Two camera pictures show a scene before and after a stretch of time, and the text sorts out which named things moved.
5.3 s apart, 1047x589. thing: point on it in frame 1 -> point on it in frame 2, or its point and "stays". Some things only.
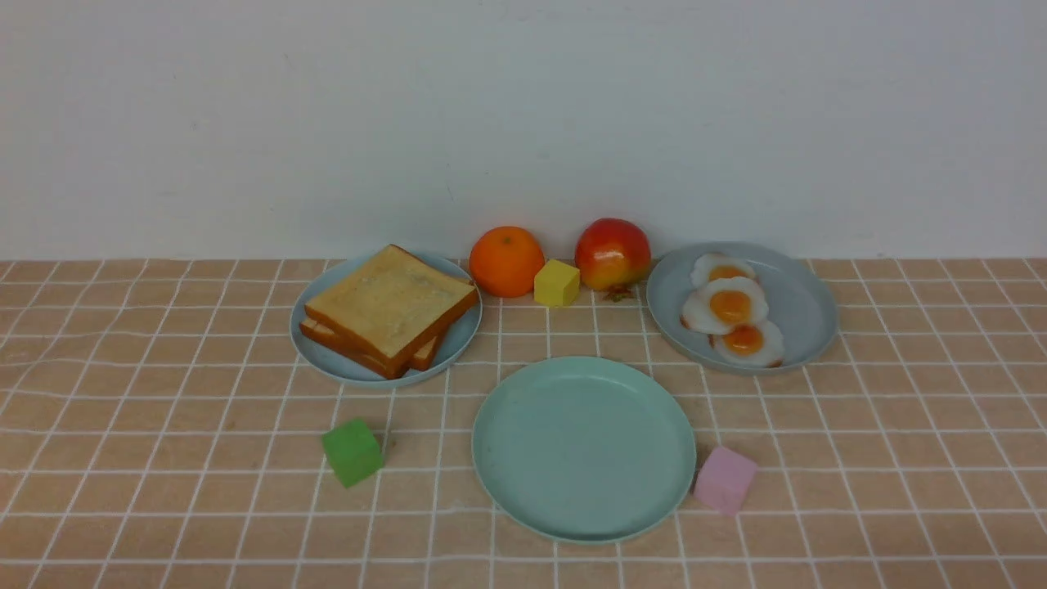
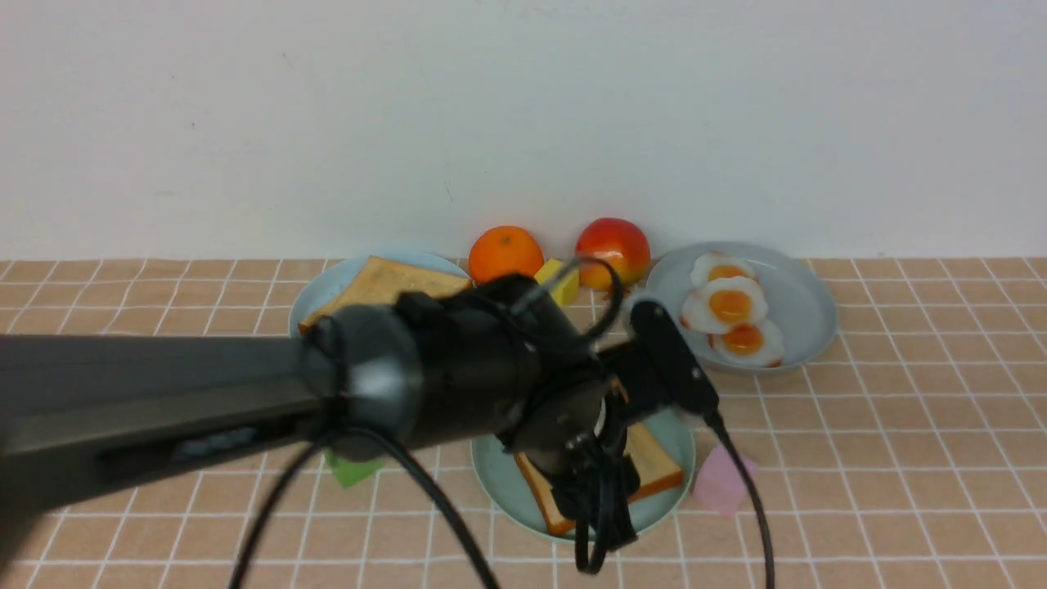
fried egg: (723, 303) stays
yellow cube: (556, 284) stays
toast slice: (389, 303) -> (655, 469)
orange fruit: (504, 260) stays
